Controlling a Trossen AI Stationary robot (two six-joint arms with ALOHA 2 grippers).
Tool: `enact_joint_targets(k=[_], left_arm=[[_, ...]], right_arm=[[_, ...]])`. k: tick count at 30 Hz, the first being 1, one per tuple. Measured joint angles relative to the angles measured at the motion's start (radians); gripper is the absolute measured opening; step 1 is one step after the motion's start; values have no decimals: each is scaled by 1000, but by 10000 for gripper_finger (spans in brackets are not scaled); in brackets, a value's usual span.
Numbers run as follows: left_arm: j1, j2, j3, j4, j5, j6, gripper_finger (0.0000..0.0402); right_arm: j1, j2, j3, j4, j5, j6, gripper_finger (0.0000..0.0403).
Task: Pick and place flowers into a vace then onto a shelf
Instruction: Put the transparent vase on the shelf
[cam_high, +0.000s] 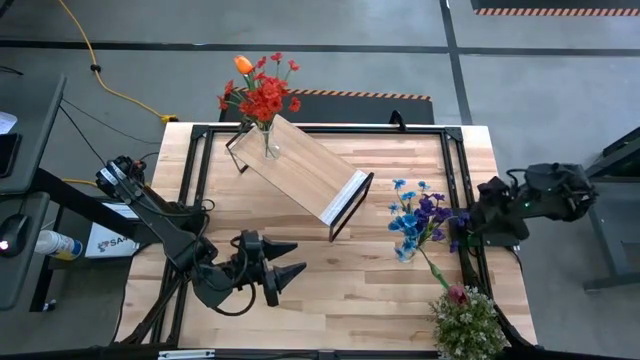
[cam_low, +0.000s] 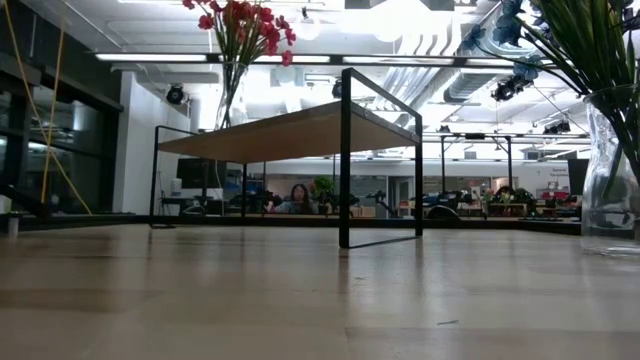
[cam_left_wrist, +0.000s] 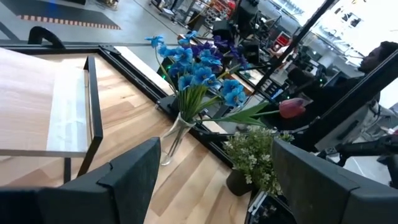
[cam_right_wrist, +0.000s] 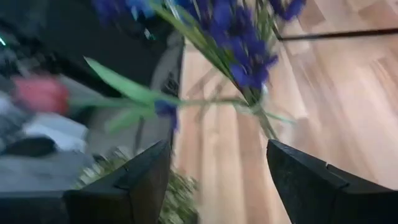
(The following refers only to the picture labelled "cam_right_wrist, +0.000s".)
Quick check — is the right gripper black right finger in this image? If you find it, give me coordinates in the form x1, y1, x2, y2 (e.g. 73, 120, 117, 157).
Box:
266, 139, 398, 224

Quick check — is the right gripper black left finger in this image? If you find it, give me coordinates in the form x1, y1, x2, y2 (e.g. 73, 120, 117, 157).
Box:
0, 139, 171, 224

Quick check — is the dark pink tulip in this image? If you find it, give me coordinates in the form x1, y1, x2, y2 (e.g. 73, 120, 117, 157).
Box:
11, 57, 249, 134

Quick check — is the purple flower bunch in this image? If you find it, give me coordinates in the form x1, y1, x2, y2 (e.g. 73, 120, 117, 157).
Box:
149, 0, 307, 131

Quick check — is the blue flower bunch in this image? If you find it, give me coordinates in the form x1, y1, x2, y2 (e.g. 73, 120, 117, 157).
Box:
91, 0, 158, 21

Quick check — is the clear glass vase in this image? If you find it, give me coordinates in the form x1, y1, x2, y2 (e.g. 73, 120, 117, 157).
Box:
242, 83, 279, 139

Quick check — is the wooden shelf with black frame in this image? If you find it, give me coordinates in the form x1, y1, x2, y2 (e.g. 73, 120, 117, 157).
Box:
273, 27, 398, 42

